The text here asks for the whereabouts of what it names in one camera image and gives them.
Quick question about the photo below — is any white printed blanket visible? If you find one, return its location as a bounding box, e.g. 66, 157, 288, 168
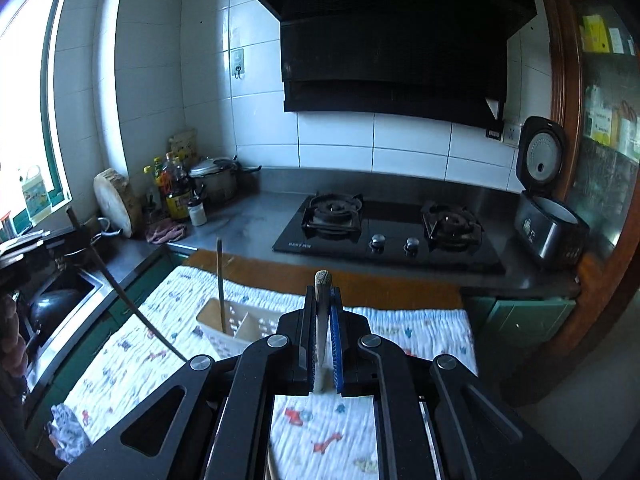
47, 265, 478, 480

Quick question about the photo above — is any pink cloth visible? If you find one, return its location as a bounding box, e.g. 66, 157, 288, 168
145, 220, 187, 246

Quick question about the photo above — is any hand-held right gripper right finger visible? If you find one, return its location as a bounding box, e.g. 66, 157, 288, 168
327, 287, 596, 480

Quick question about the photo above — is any green framed window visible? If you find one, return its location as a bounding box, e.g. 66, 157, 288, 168
0, 0, 76, 241

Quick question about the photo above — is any green base cabinet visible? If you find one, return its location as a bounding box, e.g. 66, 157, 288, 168
462, 295, 583, 361

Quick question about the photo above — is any black range hood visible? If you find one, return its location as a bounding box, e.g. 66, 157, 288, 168
247, 0, 538, 130

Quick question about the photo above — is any black gas stove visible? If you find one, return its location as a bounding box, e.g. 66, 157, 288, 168
271, 191, 507, 276

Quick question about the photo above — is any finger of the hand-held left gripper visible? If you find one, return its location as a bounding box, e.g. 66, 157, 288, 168
45, 235, 101, 273

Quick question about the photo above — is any wooden glass-door cabinet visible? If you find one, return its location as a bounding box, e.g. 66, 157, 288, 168
532, 0, 640, 361

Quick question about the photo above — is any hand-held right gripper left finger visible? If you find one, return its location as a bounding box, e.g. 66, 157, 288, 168
57, 284, 321, 480

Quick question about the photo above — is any yellow-capped bottle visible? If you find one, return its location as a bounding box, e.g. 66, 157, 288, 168
142, 165, 156, 211

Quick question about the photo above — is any dark yellow-label oil bottle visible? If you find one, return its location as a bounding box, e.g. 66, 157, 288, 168
162, 152, 193, 221

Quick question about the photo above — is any clear detergent jug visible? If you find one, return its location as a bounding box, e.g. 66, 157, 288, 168
20, 165, 53, 226

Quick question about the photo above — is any white plastic chopstick holder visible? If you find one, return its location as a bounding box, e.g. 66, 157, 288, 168
196, 297, 283, 361

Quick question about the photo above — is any person's left forearm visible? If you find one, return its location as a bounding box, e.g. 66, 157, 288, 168
0, 292, 28, 381

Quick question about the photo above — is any steel sink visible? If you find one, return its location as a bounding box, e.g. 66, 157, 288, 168
20, 265, 108, 361

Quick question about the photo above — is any black rice cooker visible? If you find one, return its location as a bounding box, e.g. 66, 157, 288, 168
514, 116, 591, 272

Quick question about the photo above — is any wooden chopstick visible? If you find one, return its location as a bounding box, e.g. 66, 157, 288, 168
66, 206, 190, 362
311, 270, 332, 395
216, 239, 228, 335

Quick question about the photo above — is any steel pressure cooker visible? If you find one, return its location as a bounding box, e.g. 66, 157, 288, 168
189, 156, 263, 206

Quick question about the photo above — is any grey patterned cloth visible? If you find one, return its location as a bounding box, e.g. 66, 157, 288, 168
47, 402, 93, 463

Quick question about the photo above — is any dark wok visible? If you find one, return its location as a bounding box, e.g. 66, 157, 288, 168
27, 287, 83, 341

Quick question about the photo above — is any round wooden cutting board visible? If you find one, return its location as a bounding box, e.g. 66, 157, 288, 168
93, 167, 143, 238

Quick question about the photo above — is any yellow box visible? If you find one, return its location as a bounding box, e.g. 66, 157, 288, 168
582, 14, 613, 53

